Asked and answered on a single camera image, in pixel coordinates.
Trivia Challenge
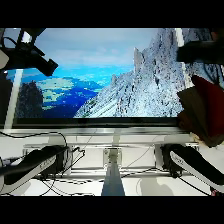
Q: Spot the black cable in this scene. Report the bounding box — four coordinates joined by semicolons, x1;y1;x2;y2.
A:
39;166;174;197
0;130;69;149

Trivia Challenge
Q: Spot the silver frame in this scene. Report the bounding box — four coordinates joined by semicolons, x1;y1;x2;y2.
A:
0;125;224;197

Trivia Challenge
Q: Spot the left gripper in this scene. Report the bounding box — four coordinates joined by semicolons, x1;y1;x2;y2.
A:
30;53;60;78

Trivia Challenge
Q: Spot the brown garment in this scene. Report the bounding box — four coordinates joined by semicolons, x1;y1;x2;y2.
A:
176;85;224;149

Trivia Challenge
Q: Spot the red garment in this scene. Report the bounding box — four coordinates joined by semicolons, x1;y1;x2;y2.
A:
190;74;224;138

